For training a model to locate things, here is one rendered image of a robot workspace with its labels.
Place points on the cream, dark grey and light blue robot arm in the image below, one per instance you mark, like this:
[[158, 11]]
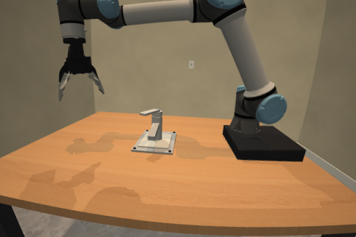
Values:
[[264, 103]]

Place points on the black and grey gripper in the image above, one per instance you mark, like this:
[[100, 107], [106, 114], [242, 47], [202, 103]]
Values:
[[77, 66]]

